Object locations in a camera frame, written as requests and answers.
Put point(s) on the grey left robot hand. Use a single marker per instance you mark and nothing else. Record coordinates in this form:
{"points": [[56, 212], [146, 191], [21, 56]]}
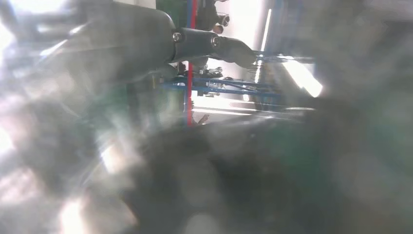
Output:
{"points": [[129, 42]]}

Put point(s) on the blue metal shelving rack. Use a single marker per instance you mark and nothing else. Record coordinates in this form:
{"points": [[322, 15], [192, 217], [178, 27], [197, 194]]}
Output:
{"points": [[226, 91]]}

